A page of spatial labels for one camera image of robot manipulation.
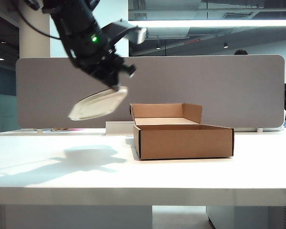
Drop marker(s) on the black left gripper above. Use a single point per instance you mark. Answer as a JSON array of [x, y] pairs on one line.
[[102, 64]]

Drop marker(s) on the beige pulp fibre lid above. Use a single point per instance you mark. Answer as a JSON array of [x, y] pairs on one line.
[[95, 105]]

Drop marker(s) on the brown cardboard mailer box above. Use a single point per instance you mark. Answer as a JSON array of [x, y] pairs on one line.
[[186, 145]]

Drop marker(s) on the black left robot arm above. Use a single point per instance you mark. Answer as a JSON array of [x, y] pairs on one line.
[[74, 19]]

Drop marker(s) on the pink flat item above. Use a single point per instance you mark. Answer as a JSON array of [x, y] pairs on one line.
[[76, 129]]

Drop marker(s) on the black ceiling spotlight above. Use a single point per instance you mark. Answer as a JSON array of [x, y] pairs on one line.
[[158, 47], [226, 45]]

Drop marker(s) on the grey fabric desk partition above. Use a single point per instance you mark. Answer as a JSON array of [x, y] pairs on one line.
[[181, 81]]

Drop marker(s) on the brown flat item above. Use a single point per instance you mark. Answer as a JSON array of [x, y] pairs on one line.
[[59, 129]]

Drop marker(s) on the red ceiling sign strip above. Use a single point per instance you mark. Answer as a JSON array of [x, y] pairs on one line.
[[193, 42]]

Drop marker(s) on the dark glass door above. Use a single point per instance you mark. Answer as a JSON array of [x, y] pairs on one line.
[[4, 71]]

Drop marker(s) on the black-haired person head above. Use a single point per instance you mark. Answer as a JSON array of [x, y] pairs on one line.
[[240, 52]]

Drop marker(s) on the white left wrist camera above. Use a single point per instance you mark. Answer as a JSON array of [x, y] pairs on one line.
[[135, 34]]

